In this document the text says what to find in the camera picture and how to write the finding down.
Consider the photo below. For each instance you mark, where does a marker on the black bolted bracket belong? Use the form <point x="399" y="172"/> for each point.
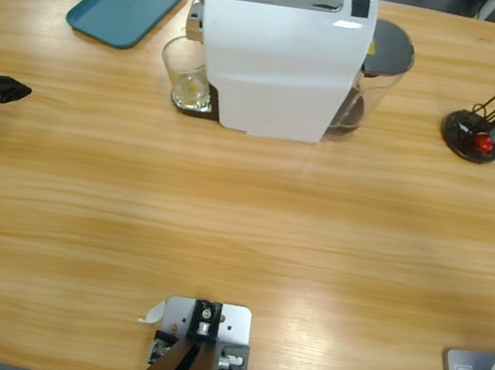
<point x="240" y="352"/>

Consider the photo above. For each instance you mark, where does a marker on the clear water tank black lid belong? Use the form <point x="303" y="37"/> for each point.
<point x="389" y="47"/>

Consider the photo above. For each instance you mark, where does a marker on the white capsule coffee machine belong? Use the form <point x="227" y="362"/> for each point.
<point x="272" y="65"/>

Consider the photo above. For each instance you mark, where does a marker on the clear drinking glass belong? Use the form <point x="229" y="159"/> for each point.
<point x="187" y="89"/>

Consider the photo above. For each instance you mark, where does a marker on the white mount plate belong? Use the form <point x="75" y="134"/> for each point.
<point x="233" y="325"/>

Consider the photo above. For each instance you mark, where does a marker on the teal plastic tray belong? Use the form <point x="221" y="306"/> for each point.
<point x="125" y="5"/>

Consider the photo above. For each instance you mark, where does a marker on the red coffee capsule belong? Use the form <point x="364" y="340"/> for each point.
<point x="485" y="143"/>

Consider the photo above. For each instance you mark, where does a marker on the white paper tag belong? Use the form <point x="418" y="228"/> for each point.
<point x="153" y="314"/>

